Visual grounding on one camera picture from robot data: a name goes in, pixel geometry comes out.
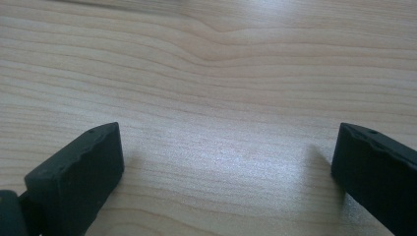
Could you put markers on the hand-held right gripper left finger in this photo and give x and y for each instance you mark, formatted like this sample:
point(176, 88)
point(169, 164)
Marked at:
point(77, 178)

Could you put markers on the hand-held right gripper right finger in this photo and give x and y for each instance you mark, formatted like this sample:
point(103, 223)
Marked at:
point(377, 173)

